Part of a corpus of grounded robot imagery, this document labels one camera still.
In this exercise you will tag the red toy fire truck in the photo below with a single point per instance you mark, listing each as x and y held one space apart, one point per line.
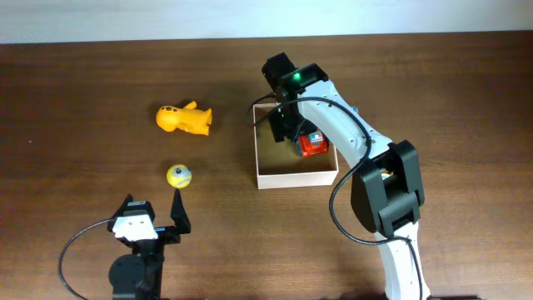
312 144

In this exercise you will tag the pink cardboard box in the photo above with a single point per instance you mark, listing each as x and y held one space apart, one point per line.
279 165

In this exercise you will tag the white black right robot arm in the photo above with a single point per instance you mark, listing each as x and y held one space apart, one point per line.
389 209

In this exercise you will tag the yellow minion ball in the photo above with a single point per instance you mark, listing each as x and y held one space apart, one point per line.
179 176

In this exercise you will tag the wooden rattle drum toy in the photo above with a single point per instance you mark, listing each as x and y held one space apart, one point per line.
386 173

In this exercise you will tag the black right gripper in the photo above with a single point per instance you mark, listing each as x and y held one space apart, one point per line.
278 129

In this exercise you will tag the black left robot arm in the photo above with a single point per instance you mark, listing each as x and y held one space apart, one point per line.
138 275

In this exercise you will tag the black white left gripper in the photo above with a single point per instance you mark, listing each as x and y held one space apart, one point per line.
172 232

